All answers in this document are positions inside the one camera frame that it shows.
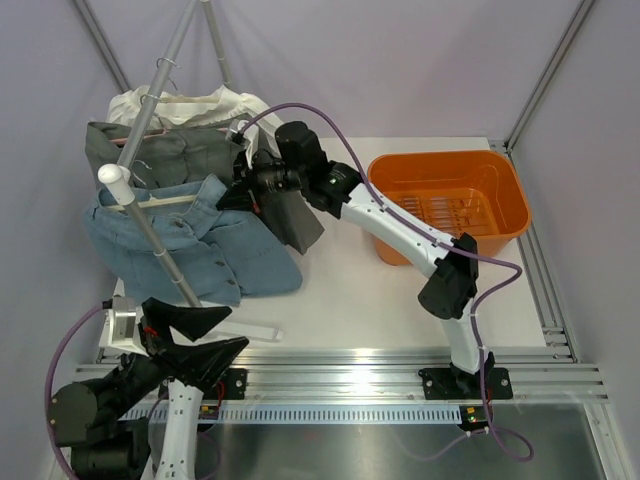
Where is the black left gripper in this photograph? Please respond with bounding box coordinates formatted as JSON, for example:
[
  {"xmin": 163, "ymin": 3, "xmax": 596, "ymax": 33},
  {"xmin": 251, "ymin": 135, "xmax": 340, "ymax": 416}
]
[{"xmin": 107, "ymin": 296, "xmax": 248, "ymax": 420}]

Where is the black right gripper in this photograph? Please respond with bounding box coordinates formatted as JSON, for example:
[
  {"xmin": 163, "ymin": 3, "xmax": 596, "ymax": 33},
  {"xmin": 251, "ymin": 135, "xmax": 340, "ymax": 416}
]
[{"xmin": 218, "ymin": 149, "xmax": 307, "ymax": 213}]

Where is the blue denim skirt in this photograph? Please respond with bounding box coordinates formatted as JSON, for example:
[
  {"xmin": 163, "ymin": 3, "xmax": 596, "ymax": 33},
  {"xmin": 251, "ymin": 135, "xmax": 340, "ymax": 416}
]
[{"xmin": 83, "ymin": 175, "xmax": 303, "ymax": 306}]

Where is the cream plastic hanger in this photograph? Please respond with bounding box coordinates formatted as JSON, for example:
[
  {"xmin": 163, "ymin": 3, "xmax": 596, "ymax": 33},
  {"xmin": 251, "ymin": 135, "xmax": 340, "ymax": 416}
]
[{"xmin": 107, "ymin": 194, "xmax": 201, "ymax": 212}]

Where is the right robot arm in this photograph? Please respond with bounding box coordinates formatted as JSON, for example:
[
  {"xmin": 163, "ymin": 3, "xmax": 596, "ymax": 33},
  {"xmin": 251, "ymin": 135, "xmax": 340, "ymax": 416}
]
[{"xmin": 217, "ymin": 121, "xmax": 492, "ymax": 396}]

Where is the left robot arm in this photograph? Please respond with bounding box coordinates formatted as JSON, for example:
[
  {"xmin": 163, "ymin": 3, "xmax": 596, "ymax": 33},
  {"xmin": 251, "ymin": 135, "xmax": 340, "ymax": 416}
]
[{"xmin": 44, "ymin": 297, "xmax": 249, "ymax": 479}]

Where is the grey pleated skirt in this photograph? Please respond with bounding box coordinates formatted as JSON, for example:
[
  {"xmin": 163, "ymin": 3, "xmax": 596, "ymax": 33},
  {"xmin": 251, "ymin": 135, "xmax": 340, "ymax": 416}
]
[{"xmin": 85, "ymin": 122, "xmax": 324, "ymax": 254}]

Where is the cream hanger of white skirt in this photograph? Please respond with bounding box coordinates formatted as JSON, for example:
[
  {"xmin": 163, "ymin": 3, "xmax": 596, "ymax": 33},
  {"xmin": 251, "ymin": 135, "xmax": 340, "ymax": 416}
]
[{"xmin": 160, "ymin": 95, "xmax": 221, "ymax": 104}]

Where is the white pleated skirt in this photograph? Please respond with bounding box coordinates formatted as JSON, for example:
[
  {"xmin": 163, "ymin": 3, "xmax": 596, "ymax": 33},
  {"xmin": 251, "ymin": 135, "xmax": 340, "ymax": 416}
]
[{"xmin": 107, "ymin": 85, "xmax": 269, "ymax": 129}]

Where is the pink hanger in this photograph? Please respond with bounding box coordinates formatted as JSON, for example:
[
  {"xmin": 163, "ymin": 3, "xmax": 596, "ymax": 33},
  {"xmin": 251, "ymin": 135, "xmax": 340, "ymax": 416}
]
[{"xmin": 110, "ymin": 129, "xmax": 168, "ymax": 147}]

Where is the silver clothes rack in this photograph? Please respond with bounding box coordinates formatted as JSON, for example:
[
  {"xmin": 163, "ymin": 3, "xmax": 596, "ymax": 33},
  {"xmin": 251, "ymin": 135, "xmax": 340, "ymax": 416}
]
[{"xmin": 97, "ymin": 0, "xmax": 285, "ymax": 342}]

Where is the orange plastic basket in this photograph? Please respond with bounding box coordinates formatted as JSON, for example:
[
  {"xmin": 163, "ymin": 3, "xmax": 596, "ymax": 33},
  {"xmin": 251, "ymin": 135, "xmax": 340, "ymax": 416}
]
[{"xmin": 368, "ymin": 150, "xmax": 531, "ymax": 257}]

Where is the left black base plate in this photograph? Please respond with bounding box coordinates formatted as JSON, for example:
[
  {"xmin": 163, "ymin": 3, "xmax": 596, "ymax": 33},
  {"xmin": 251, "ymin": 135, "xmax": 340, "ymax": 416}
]
[{"xmin": 157, "ymin": 367, "xmax": 250, "ymax": 402}]

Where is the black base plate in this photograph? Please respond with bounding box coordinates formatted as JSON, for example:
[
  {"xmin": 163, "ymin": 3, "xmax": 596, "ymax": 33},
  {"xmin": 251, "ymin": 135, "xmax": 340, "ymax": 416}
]
[
  {"xmin": 157, "ymin": 367, "xmax": 250, "ymax": 402},
  {"xmin": 418, "ymin": 352, "xmax": 514, "ymax": 400}
]

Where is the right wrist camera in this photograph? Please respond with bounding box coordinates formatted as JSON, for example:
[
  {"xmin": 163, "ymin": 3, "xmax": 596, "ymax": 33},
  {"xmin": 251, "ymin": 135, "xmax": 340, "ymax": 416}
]
[{"xmin": 226, "ymin": 119, "xmax": 259, "ymax": 150}]

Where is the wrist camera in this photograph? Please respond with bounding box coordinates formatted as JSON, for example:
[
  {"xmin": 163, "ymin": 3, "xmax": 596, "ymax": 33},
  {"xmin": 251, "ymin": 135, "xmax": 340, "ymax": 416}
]
[
  {"xmin": 99, "ymin": 296, "xmax": 147, "ymax": 356},
  {"xmin": 226, "ymin": 119, "xmax": 259, "ymax": 150}
]

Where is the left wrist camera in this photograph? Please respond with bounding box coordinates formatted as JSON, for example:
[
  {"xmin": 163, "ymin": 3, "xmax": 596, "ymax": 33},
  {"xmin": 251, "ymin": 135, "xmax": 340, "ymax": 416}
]
[{"xmin": 99, "ymin": 296, "xmax": 147, "ymax": 356}]

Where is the aluminium mounting rail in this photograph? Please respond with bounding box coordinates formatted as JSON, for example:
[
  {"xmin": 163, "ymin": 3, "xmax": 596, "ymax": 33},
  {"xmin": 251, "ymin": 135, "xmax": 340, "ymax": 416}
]
[{"xmin": 74, "ymin": 344, "xmax": 610, "ymax": 405}]

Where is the left frame post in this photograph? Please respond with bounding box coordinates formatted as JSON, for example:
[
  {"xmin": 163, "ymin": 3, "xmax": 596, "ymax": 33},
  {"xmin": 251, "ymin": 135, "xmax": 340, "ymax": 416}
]
[{"xmin": 69, "ymin": 0, "xmax": 132, "ymax": 94}]

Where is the frame post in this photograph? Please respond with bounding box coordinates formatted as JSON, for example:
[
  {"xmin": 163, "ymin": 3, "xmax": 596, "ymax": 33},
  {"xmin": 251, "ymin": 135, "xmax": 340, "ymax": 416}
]
[
  {"xmin": 69, "ymin": 0, "xmax": 132, "ymax": 94},
  {"xmin": 504, "ymin": 0, "xmax": 598, "ymax": 154}
]

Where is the white slotted cable duct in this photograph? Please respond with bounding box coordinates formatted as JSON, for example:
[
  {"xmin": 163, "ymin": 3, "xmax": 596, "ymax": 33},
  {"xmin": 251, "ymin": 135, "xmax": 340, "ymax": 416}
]
[{"xmin": 119, "ymin": 403, "xmax": 464, "ymax": 426}]

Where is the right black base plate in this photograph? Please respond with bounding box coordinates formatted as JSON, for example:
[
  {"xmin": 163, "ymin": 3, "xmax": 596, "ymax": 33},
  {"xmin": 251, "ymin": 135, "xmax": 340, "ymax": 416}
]
[{"xmin": 418, "ymin": 352, "xmax": 514, "ymax": 400}]

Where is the right frame post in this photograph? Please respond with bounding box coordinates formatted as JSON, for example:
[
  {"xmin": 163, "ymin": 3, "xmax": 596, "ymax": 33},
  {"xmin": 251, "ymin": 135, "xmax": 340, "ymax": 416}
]
[{"xmin": 504, "ymin": 0, "xmax": 598, "ymax": 154}]

